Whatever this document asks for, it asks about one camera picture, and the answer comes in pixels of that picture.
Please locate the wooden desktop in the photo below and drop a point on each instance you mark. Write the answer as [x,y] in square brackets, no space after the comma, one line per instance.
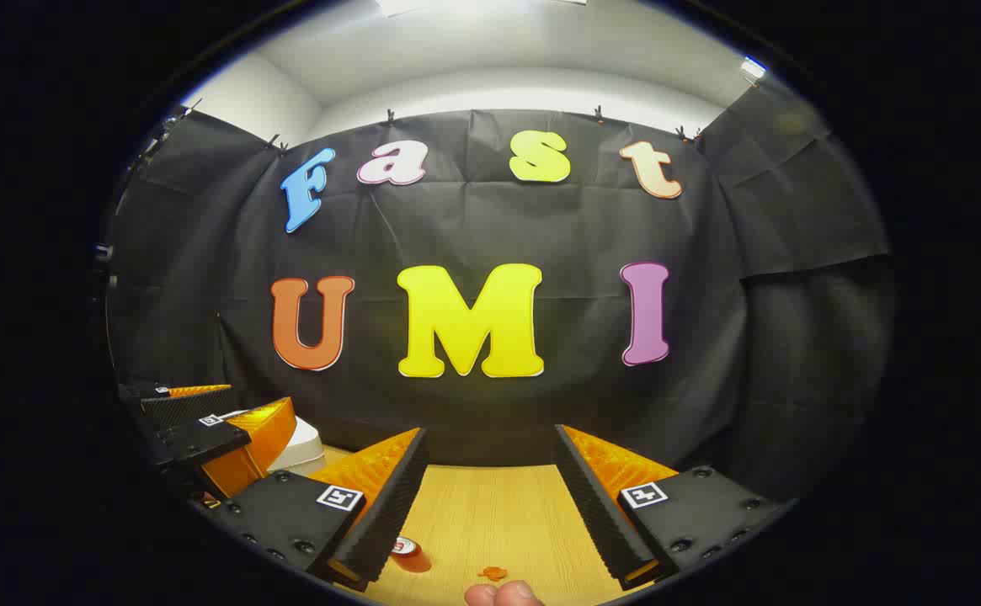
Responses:
[498,522]

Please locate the white desktop garbage bin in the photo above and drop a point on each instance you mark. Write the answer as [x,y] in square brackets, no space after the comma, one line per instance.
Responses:
[305,450]

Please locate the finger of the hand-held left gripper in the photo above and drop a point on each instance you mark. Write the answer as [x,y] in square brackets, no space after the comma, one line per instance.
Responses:
[204,442]
[187,411]

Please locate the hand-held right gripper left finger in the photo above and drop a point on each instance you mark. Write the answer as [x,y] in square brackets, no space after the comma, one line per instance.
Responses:
[389,513]

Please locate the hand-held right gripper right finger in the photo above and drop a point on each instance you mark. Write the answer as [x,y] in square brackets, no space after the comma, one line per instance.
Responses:
[595,505]

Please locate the red pop can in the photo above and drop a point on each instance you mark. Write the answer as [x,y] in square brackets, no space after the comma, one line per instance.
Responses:
[413,557]

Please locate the black backdrop cloth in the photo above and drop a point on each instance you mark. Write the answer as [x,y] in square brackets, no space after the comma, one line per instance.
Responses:
[583,227]

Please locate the ceiling light panel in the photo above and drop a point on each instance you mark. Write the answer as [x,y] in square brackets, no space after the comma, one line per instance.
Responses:
[753,67]

